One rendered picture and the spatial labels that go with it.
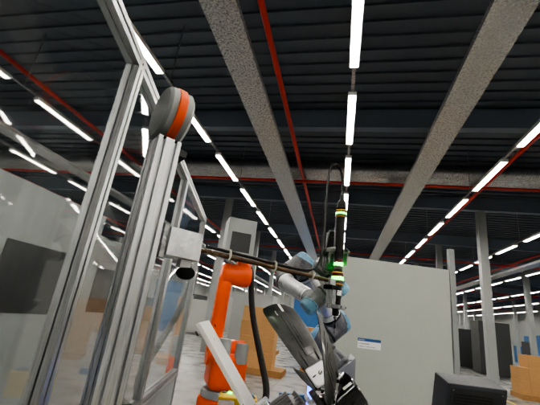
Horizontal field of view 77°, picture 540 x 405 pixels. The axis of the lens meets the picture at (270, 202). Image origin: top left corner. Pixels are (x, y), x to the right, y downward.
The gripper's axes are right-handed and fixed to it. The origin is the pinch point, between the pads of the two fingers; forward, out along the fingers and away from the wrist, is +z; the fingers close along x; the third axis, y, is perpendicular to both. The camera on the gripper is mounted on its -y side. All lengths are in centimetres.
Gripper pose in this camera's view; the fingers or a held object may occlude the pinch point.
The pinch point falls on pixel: (341, 248)
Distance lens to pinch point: 127.6
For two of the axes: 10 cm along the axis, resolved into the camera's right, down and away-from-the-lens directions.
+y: -1.2, 9.4, -3.1
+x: -9.9, -1.4, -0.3
